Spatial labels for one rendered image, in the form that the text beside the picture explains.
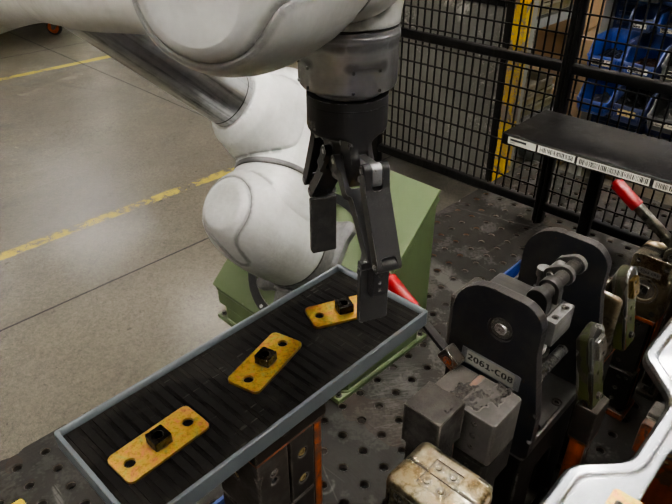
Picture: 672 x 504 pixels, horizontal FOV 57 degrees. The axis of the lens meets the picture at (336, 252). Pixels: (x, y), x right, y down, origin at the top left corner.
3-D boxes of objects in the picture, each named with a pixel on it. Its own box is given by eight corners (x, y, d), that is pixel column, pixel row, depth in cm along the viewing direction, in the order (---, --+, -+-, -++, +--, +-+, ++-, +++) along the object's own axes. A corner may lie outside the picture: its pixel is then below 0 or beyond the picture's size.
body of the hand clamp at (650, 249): (621, 422, 116) (676, 267, 97) (585, 403, 120) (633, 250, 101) (633, 405, 119) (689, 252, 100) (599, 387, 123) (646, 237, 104)
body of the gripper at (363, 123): (293, 78, 58) (296, 168, 63) (325, 107, 51) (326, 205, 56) (366, 69, 60) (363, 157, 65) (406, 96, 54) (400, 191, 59)
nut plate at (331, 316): (315, 330, 67) (314, 321, 67) (303, 310, 70) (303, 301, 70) (385, 312, 70) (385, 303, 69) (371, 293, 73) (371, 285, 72)
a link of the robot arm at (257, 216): (251, 286, 123) (174, 249, 106) (268, 202, 129) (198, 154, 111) (319, 288, 115) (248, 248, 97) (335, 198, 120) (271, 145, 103)
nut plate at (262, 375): (257, 395, 59) (256, 386, 58) (225, 381, 61) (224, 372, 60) (303, 344, 65) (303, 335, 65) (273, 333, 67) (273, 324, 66)
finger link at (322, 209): (311, 200, 68) (308, 197, 69) (312, 253, 72) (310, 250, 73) (336, 196, 69) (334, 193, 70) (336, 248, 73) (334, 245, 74)
